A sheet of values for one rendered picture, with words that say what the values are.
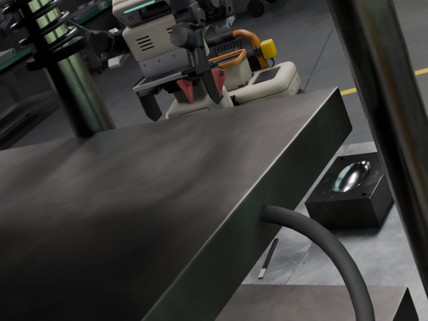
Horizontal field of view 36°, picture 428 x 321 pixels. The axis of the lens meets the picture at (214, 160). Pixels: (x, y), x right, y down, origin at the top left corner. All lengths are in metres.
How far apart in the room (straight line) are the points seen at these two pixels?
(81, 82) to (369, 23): 0.40
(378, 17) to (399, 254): 0.70
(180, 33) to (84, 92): 1.07
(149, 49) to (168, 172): 1.73
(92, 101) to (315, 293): 0.38
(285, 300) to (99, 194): 0.29
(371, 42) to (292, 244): 0.83
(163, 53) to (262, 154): 1.78
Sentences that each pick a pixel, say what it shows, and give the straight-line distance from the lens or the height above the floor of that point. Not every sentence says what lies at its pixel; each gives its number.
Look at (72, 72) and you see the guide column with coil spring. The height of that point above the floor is 1.37.
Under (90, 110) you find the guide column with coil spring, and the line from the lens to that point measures 0.88.
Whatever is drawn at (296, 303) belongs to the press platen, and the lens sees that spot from 0.82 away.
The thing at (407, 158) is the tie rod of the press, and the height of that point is 1.19.
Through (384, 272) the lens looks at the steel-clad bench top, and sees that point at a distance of 1.24.
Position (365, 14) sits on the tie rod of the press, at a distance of 0.65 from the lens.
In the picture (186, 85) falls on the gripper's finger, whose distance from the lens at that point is 2.02.
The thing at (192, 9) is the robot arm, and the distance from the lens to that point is 1.99.
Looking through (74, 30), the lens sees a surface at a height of 1.42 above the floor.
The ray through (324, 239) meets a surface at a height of 1.25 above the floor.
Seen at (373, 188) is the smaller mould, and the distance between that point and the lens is 1.37.
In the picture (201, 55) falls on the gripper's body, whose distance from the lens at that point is 1.98.
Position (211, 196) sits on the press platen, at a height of 1.29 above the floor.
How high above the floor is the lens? 1.50
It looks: 20 degrees down
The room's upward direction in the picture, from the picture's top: 24 degrees counter-clockwise
